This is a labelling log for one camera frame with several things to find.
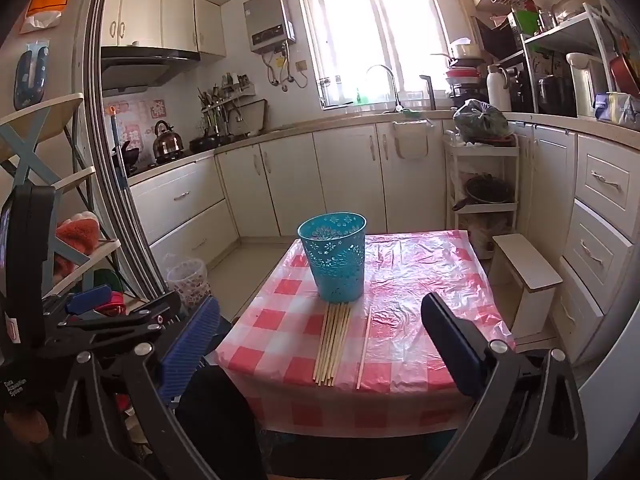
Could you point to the wall utensil rack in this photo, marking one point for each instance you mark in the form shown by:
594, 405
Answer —
227, 95

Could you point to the white electric water boiler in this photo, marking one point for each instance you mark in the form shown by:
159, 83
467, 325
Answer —
585, 85

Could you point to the grey wall water heater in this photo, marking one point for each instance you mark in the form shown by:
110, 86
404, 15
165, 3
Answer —
267, 20

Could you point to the white and blue shelf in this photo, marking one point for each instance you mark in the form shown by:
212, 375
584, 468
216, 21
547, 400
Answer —
45, 125

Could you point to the white tiered trolley rack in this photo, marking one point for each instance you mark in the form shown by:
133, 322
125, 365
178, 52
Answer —
492, 152

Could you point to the blue packet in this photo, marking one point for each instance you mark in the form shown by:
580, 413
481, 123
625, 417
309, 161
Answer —
617, 109

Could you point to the orange plush slipper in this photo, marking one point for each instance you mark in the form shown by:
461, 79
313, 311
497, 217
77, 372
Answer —
80, 235

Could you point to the black wok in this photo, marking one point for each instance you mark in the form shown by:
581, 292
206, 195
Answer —
127, 155

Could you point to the black microwave oven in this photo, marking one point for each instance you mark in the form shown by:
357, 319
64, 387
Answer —
500, 40

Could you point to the white thermos jug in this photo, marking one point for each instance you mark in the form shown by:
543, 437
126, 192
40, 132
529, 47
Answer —
498, 90

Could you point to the cream hanging door bin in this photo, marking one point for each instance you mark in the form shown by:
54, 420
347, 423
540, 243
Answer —
411, 140

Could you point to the white framed window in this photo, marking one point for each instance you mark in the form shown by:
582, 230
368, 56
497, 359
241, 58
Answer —
372, 30

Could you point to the steel kettle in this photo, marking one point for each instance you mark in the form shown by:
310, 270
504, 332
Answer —
167, 142

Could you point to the red checked plastic tablecloth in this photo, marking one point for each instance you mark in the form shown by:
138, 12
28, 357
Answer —
410, 310

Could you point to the grey sliding door frame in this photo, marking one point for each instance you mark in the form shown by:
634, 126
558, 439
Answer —
112, 160

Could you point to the small white wooden stool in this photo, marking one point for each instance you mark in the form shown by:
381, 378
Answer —
530, 270

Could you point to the red pan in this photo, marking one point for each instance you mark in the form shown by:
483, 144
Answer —
625, 77

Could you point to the black framed tray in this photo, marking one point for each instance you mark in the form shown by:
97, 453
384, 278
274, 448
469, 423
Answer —
257, 116

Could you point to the black rice cooker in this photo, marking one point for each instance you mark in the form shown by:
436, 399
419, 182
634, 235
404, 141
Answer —
555, 95

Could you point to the white lower kitchen cabinets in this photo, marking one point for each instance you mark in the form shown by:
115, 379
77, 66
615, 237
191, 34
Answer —
340, 180

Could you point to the curved steel faucet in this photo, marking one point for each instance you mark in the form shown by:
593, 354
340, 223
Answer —
392, 82

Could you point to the blue wall holder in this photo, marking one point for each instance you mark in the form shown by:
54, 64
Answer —
31, 75

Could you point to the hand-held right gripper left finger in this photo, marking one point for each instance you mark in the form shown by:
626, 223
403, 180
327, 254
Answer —
192, 340

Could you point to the person's left hand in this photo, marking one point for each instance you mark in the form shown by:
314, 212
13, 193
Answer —
25, 427

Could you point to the white kitchen cabinets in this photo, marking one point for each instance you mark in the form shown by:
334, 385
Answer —
150, 17
340, 180

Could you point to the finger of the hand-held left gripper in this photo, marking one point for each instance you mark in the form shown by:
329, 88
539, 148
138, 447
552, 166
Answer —
150, 312
90, 298

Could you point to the teal perforated plastic basket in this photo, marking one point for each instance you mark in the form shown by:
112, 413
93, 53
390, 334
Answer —
334, 260

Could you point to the light wooden chopstick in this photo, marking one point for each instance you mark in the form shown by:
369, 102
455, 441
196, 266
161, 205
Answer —
364, 347

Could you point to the white upper kitchen cabinets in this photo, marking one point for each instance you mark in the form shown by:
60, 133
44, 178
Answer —
150, 17

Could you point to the black range hood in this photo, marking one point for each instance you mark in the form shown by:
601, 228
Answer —
145, 62

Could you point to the black frying pan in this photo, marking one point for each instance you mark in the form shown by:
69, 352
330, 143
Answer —
204, 142

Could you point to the black lidded pan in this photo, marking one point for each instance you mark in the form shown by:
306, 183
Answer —
487, 191

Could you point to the bunch of wooden chopsticks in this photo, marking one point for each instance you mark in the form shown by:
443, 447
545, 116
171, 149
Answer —
331, 345

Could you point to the floral plastic wastebasket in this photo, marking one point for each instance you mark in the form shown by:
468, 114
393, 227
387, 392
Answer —
189, 285

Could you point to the person's left leg black trousers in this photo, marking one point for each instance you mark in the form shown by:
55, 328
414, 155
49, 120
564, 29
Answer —
220, 430

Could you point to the white counter shelf rack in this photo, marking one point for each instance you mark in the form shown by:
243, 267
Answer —
565, 30

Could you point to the stack of dishes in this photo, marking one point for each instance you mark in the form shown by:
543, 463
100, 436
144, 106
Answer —
465, 75

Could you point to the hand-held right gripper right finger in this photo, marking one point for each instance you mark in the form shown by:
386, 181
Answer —
450, 345

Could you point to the green plastic bag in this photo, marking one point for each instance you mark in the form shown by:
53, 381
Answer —
482, 120

